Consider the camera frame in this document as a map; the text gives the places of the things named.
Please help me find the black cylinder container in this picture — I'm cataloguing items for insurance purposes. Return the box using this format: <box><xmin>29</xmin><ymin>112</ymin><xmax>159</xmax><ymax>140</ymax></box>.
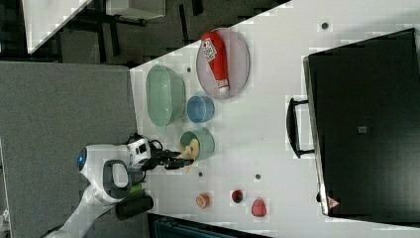
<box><xmin>116</xmin><ymin>195</ymin><xmax>154</xmax><ymax>221</ymax></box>

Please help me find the red ketchup bottle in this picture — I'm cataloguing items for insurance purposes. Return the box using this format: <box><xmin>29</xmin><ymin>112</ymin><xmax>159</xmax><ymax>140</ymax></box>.
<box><xmin>201</xmin><ymin>31</ymin><xmax>230</xmax><ymax>94</ymax></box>

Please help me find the black toaster oven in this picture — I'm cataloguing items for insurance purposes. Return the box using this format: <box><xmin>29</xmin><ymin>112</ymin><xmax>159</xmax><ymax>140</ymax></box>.
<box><xmin>302</xmin><ymin>29</ymin><xmax>420</xmax><ymax>227</ymax></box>

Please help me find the green perforated colander basket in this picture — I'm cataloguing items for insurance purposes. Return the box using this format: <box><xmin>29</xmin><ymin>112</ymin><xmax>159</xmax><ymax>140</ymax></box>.
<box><xmin>146</xmin><ymin>64</ymin><xmax>185</xmax><ymax>127</ymax></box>

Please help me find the green mug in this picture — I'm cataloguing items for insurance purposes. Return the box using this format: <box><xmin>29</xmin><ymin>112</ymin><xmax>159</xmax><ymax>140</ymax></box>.
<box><xmin>180</xmin><ymin>129</ymin><xmax>215</xmax><ymax>161</ymax></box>

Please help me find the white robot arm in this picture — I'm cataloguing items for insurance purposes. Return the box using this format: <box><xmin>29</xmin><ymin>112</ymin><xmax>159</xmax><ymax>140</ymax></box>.
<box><xmin>43</xmin><ymin>139</ymin><xmax>194</xmax><ymax>238</ymax></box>

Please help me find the pink strawberry toy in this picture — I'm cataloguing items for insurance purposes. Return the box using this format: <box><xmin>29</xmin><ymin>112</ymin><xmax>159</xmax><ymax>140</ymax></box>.
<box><xmin>252</xmin><ymin>198</ymin><xmax>266</xmax><ymax>217</ymax></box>

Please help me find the peeled yellow toy banana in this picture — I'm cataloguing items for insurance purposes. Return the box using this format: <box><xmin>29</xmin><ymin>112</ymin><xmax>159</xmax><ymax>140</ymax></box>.
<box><xmin>178</xmin><ymin>139</ymin><xmax>200</xmax><ymax>162</ymax></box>

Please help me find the green thread spool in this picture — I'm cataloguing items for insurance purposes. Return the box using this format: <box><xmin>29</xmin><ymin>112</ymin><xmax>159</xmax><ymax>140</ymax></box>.
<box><xmin>130</xmin><ymin>182</ymin><xmax>144</xmax><ymax>194</ymax></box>

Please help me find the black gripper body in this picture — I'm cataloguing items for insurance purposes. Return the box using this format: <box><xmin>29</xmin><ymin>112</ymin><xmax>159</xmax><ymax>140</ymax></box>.
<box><xmin>142</xmin><ymin>150</ymin><xmax>171</xmax><ymax>171</ymax></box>

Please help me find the red green strawberry toy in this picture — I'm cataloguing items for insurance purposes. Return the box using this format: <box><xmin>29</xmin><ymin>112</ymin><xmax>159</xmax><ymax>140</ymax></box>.
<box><xmin>231</xmin><ymin>189</ymin><xmax>244</xmax><ymax>203</ymax></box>

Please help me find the blue cup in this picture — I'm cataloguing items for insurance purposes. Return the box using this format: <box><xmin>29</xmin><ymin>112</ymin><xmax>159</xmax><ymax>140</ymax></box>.
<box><xmin>187</xmin><ymin>95</ymin><xmax>215</xmax><ymax>123</ymax></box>

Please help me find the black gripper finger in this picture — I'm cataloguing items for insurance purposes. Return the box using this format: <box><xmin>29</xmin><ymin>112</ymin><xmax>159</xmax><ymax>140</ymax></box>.
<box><xmin>164</xmin><ymin>150</ymin><xmax>181</xmax><ymax>158</ymax></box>
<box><xmin>164</xmin><ymin>159</ymin><xmax>194</xmax><ymax>170</ymax></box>

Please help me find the grey round plate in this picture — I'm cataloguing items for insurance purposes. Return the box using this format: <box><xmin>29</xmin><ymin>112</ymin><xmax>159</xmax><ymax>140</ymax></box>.
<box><xmin>196</xmin><ymin>28</ymin><xmax>250</xmax><ymax>100</ymax></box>

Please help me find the orange slice toy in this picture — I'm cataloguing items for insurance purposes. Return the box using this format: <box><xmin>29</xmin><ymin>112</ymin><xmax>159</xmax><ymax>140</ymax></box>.
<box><xmin>196</xmin><ymin>192</ymin><xmax>210</xmax><ymax>209</ymax></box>

